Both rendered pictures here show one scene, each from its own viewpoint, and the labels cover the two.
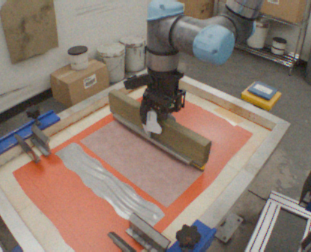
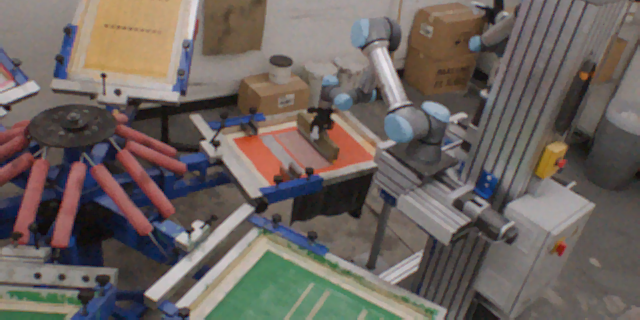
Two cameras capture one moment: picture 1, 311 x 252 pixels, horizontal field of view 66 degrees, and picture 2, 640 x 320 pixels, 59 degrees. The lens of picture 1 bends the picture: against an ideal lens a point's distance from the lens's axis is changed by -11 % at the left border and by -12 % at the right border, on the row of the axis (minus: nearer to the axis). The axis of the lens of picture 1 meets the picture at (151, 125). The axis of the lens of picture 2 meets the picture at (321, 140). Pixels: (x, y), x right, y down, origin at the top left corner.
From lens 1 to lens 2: 207 cm
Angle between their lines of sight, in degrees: 10
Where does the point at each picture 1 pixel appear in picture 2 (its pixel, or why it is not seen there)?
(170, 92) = (325, 119)
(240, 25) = (362, 95)
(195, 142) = (331, 146)
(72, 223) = (262, 164)
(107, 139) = (290, 137)
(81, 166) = (272, 145)
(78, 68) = (276, 82)
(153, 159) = (310, 152)
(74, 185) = (266, 152)
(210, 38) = (339, 99)
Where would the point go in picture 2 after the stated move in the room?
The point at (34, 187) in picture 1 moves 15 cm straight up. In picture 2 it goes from (244, 147) to (247, 121)
